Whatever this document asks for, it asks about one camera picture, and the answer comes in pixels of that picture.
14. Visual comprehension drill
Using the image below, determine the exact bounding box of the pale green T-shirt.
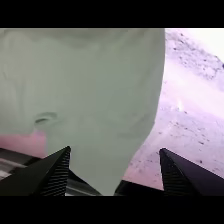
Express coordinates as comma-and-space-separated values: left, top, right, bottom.
0, 27, 166, 197

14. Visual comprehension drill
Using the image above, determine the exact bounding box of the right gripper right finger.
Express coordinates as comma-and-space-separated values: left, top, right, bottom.
158, 147, 224, 197

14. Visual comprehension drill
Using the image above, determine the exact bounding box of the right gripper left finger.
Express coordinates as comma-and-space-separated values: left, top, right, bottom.
0, 145, 72, 197

